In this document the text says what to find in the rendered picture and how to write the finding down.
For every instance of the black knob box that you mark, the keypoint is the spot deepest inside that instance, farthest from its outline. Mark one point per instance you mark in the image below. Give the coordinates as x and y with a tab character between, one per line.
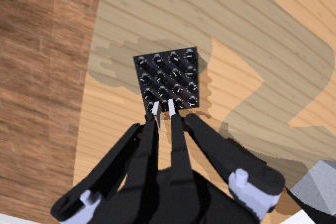
161	81

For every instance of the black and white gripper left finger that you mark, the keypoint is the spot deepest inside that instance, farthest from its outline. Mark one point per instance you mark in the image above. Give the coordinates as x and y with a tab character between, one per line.
86	198

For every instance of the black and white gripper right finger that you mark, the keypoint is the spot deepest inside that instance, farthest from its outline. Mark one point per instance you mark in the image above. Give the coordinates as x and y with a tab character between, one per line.
253	184

